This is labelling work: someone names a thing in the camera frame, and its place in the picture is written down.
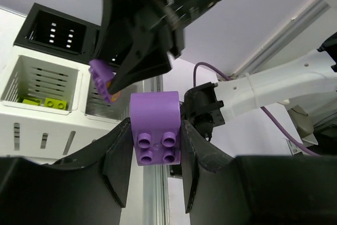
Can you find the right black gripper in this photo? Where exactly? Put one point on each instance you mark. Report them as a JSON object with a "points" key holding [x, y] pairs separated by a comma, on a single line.
{"points": [[148, 57]]}

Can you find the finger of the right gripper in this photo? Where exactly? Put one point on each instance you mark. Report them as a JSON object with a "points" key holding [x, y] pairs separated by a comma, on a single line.
{"points": [[114, 40]]}

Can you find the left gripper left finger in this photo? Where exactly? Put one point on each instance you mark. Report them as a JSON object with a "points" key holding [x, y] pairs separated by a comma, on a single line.
{"points": [[89, 186]]}

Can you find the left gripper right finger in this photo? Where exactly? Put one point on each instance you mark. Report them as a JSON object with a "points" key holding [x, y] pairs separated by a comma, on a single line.
{"points": [[255, 189]]}

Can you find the purple butterfly lego block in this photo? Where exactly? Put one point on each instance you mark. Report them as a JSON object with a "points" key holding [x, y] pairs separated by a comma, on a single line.
{"points": [[103, 75]]}

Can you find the plain purple lego block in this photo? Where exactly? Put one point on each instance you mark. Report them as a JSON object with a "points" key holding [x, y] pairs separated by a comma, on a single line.
{"points": [[155, 123]]}

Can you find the long green lego brick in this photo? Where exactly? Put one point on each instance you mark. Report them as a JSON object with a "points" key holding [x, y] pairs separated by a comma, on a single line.
{"points": [[29, 101]]}

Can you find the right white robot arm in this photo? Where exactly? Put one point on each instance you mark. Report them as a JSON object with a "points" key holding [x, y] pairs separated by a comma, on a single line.
{"points": [[312, 73]]}

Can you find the black slotted container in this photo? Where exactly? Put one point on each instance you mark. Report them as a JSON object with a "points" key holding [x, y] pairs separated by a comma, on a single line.
{"points": [[56, 33]]}

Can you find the white slotted container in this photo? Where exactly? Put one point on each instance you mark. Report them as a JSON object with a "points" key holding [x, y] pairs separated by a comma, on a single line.
{"points": [[45, 133]]}

